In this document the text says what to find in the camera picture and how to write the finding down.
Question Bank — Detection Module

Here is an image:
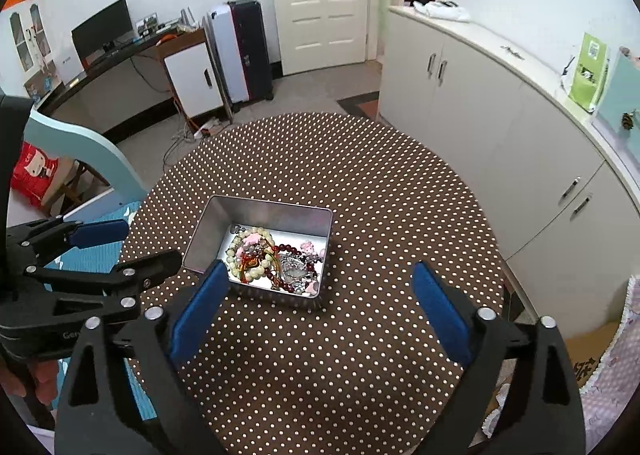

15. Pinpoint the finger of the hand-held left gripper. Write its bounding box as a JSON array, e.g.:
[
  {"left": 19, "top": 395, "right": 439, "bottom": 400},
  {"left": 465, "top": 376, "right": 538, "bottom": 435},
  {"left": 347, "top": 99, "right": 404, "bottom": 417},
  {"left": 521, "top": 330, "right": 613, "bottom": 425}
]
[
  {"left": 7, "top": 217, "right": 130, "bottom": 267},
  {"left": 22, "top": 250, "right": 184, "bottom": 320}
]

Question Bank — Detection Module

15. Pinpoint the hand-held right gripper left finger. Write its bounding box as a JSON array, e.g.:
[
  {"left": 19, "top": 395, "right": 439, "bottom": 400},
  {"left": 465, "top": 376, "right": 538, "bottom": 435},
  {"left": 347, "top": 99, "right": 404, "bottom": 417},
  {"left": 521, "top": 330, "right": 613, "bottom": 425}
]
[{"left": 54, "top": 260, "right": 231, "bottom": 455}]

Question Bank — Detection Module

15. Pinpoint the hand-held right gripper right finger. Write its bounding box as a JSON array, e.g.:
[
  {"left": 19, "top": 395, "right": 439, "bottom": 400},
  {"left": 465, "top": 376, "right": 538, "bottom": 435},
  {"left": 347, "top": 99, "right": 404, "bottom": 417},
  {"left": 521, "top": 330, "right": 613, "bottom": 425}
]
[{"left": 411, "top": 261, "right": 586, "bottom": 455}]

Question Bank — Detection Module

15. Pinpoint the white jade pendant red cord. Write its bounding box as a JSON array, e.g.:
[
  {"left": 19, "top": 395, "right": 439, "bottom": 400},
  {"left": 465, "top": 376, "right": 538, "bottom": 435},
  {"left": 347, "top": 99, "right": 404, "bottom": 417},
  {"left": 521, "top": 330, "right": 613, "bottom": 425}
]
[{"left": 231, "top": 246, "right": 281, "bottom": 282}]

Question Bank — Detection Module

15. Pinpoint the pink pearl charm cluster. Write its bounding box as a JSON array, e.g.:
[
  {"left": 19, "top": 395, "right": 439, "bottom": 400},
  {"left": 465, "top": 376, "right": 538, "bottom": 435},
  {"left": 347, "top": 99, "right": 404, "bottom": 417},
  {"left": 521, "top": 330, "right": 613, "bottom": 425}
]
[{"left": 237, "top": 234, "right": 263, "bottom": 258}]

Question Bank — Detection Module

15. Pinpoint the silver metal tin box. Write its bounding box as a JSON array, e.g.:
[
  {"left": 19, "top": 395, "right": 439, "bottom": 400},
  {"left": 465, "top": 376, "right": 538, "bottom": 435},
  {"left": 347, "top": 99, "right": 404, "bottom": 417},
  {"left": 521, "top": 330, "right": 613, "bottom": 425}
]
[{"left": 182, "top": 195, "right": 335, "bottom": 311}]

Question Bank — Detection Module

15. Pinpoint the cream bead bracelet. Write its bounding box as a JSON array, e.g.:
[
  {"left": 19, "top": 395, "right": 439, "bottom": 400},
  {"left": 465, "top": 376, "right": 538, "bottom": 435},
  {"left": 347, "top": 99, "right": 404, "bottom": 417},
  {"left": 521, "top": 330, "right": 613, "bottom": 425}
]
[{"left": 226, "top": 229, "right": 278, "bottom": 281}]

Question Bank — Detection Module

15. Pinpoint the silver crystal bracelet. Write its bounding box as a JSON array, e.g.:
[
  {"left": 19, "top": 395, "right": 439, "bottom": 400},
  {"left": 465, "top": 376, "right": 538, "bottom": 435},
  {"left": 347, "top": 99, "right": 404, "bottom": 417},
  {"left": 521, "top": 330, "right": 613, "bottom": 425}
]
[{"left": 280, "top": 255, "right": 313, "bottom": 286}]

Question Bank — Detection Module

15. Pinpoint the dark red bead bracelet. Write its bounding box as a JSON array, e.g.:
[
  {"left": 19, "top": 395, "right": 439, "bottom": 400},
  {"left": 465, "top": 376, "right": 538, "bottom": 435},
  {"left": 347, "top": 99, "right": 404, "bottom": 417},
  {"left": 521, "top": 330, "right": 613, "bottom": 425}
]
[{"left": 265, "top": 244, "right": 321, "bottom": 292}]

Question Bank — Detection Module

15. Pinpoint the white pink charm cluster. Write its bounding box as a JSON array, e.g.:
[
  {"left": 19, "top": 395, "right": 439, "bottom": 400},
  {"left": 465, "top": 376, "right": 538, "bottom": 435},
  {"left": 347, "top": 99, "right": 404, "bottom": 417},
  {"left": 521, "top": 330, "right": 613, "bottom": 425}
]
[{"left": 300, "top": 241, "right": 323, "bottom": 296}]

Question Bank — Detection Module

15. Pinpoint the person's left hand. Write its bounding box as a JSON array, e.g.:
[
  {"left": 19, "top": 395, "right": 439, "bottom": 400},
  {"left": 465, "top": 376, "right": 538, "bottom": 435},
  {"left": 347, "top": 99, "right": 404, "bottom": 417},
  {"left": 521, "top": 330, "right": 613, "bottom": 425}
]
[{"left": 0, "top": 357, "right": 62, "bottom": 407}]

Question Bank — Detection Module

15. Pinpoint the wooden stool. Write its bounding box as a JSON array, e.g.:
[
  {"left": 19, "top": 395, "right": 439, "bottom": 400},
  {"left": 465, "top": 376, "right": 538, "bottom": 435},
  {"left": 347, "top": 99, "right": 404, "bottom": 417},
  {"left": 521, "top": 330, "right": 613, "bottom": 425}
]
[{"left": 60, "top": 160, "right": 108, "bottom": 208}]

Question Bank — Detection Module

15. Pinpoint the red cartoon cushion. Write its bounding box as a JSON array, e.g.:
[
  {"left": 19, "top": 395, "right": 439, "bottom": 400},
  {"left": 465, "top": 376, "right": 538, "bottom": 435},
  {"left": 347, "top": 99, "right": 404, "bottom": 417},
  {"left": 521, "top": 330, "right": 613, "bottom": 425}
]
[{"left": 11, "top": 142, "right": 63, "bottom": 210}]

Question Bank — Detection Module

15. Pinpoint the white power strip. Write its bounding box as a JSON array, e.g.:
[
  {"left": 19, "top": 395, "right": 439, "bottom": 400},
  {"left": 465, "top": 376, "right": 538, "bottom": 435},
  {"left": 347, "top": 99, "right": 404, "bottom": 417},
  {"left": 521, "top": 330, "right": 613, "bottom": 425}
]
[{"left": 192, "top": 117, "right": 221, "bottom": 138}]

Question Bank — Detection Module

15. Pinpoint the dark curved desk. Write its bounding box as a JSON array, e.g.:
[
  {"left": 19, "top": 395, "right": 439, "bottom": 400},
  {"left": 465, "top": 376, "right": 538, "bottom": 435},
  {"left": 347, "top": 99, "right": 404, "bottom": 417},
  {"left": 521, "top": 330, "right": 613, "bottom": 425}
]
[{"left": 35, "top": 27, "right": 211, "bottom": 146}]

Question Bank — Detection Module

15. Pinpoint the small white cabinet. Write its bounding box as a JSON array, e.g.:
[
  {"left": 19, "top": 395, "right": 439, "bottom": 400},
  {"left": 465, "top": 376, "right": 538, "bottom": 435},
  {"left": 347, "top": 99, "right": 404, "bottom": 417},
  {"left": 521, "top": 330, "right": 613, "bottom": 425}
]
[{"left": 164, "top": 41, "right": 223, "bottom": 120}]

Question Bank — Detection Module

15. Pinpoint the brown polka-dot tablecloth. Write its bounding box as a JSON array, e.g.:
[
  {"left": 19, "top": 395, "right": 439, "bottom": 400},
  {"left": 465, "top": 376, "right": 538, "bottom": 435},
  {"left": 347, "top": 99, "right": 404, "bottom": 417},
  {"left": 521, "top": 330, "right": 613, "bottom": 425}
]
[{"left": 117, "top": 111, "right": 506, "bottom": 455}]

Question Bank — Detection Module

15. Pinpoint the pink floral quilt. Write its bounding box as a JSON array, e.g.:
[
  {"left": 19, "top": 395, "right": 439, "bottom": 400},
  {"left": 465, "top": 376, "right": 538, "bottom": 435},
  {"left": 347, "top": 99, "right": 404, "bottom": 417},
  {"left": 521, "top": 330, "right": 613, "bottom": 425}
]
[{"left": 580, "top": 275, "right": 640, "bottom": 455}]

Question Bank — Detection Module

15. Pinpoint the black monitor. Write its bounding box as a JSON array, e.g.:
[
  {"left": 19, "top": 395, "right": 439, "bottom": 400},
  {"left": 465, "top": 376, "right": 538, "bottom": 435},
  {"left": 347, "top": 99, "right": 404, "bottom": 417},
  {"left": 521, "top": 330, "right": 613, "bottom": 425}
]
[{"left": 71, "top": 0, "right": 135, "bottom": 66}]

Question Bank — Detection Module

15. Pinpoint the long white cabinet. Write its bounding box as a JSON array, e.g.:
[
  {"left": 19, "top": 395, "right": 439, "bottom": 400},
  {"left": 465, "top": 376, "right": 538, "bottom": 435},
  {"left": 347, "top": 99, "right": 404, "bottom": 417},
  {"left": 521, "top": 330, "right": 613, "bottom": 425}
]
[{"left": 378, "top": 5, "right": 640, "bottom": 336}]

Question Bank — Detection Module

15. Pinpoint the brown doormat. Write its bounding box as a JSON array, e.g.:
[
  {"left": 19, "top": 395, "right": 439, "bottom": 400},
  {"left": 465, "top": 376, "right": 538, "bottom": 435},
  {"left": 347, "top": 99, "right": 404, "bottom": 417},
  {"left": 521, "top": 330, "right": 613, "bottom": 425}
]
[{"left": 337, "top": 92, "right": 381, "bottom": 123}]

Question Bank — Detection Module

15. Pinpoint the white suitcase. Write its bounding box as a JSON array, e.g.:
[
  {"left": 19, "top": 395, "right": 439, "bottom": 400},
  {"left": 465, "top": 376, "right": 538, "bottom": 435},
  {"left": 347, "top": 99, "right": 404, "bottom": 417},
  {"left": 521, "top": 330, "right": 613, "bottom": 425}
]
[{"left": 206, "top": 5, "right": 251, "bottom": 108}]

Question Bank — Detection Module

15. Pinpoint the dark purple suitcase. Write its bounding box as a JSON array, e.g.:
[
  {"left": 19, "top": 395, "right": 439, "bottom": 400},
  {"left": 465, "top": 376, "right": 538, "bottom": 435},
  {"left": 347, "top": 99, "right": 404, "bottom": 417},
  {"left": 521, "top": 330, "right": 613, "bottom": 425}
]
[{"left": 227, "top": 0, "right": 274, "bottom": 103}]

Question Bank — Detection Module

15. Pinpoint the green packet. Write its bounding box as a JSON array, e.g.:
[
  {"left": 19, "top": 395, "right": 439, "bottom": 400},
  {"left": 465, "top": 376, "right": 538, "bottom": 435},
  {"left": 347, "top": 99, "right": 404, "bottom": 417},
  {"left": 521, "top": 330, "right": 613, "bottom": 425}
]
[{"left": 567, "top": 32, "right": 611, "bottom": 113}]

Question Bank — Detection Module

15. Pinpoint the light teal box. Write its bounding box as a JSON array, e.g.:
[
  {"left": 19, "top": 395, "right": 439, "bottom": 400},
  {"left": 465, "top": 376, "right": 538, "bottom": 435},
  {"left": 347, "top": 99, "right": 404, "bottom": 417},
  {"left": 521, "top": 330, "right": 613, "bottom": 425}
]
[{"left": 597, "top": 47, "right": 640, "bottom": 160}]

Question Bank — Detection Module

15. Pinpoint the white cloth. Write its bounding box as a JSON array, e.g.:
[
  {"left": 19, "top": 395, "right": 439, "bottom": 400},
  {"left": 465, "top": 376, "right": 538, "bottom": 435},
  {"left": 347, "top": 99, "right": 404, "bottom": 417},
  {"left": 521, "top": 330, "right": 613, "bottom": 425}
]
[{"left": 412, "top": 0, "right": 471, "bottom": 23}]

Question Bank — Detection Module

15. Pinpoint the white panel door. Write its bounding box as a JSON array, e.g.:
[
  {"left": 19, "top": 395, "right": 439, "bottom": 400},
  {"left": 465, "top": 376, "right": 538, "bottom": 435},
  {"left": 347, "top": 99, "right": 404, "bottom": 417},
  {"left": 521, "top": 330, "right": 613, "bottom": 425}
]
[{"left": 267, "top": 0, "right": 381, "bottom": 76}]

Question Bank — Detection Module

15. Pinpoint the light blue curved furniture frame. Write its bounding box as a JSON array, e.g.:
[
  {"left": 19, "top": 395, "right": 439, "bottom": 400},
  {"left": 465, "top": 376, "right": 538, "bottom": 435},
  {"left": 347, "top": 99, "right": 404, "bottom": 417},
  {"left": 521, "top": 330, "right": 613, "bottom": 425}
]
[{"left": 25, "top": 110, "right": 149, "bottom": 220}]

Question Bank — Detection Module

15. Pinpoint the white glass-door wall cabinet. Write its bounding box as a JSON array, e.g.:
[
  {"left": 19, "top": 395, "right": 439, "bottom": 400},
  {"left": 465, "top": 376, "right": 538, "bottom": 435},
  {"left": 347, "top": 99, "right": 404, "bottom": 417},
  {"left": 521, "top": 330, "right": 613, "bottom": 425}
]
[{"left": 10, "top": 2, "right": 53, "bottom": 73}]

